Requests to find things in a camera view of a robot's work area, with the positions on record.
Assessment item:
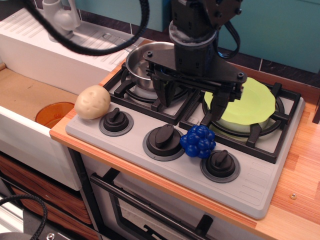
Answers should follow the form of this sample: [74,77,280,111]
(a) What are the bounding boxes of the white toy sink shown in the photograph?
[0,9,133,191]

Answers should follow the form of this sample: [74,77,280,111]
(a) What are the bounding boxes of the black right burner grate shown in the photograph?
[179,82,303,164]

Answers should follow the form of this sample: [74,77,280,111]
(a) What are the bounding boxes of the black left stove knob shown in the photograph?
[99,107,134,137]

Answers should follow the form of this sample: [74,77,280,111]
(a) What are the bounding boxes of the black stove knob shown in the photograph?
[142,123,185,162]
[200,150,241,184]
[99,107,134,137]

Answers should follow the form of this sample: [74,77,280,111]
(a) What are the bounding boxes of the black right stove knob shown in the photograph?
[200,150,241,184]

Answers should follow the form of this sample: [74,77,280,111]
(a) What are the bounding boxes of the orange plastic cup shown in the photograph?
[35,101,74,129]

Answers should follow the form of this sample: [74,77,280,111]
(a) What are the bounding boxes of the blue toy blueberry cluster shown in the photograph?
[179,125,216,159]

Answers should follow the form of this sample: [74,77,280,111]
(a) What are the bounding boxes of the lime green plate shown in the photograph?
[219,77,276,126]

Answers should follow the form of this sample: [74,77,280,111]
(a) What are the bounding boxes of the beige toy potato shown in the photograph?
[74,85,111,120]

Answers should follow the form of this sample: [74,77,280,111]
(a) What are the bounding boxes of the grey toy faucet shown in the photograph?
[42,0,81,40]

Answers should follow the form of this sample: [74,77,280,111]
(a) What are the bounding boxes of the wooden drawer fronts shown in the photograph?
[0,152,99,240]

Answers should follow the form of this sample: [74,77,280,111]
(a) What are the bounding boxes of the black middle stove knob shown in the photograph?
[142,123,185,162]

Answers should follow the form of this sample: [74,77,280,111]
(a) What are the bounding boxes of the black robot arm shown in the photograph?
[143,0,247,121]

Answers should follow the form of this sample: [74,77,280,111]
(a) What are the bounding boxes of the black burner grate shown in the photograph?
[103,63,199,125]
[179,82,303,164]

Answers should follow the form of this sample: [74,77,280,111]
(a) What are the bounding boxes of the black left burner grate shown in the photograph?
[103,63,199,125]

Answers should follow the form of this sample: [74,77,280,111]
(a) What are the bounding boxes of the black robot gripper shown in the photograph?
[143,32,247,121]

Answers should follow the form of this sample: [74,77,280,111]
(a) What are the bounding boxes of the grey toy stove top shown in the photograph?
[64,62,306,220]

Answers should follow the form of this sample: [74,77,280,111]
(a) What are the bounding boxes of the toy oven door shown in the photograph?
[81,154,259,240]

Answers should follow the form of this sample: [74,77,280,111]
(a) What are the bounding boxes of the black braided cable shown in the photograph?
[22,0,151,57]

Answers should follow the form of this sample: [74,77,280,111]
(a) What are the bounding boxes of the stainless steel pot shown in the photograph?
[125,41,174,92]

